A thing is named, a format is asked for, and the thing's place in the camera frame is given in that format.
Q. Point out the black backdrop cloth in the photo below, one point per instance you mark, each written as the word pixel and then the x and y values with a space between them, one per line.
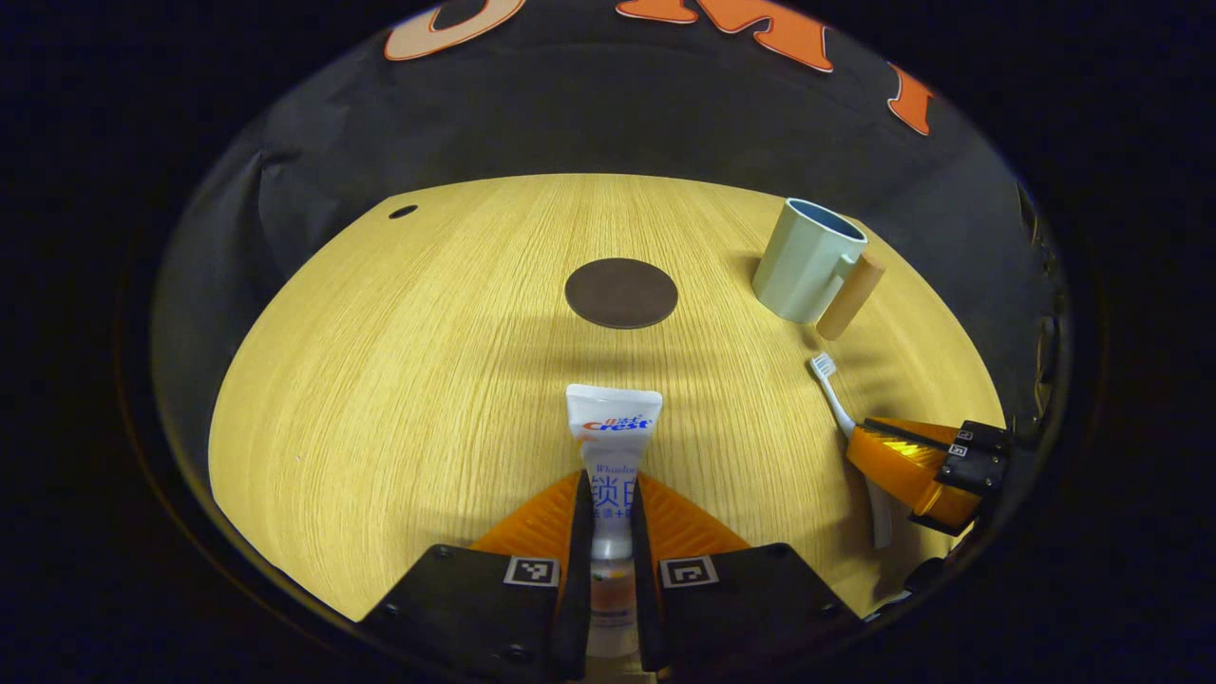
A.
pixel 589 123

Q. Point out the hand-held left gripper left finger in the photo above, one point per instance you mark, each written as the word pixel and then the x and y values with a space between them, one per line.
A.
pixel 579 570

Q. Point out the dark brown round coaster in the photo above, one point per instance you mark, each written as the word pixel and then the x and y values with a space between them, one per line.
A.
pixel 621 293

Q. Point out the white toothpaste tube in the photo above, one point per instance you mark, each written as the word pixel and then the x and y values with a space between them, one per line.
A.
pixel 613 446

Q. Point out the wooden desktop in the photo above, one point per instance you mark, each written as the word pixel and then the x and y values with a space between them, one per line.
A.
pixel 408 399

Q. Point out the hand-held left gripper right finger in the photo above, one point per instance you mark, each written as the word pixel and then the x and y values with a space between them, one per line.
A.
pixel 644 589

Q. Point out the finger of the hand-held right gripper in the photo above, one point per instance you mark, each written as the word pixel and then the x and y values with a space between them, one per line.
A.
pixel 902 470

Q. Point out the white toothbrush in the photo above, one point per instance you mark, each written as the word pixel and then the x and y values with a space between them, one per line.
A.
pixel 836 399

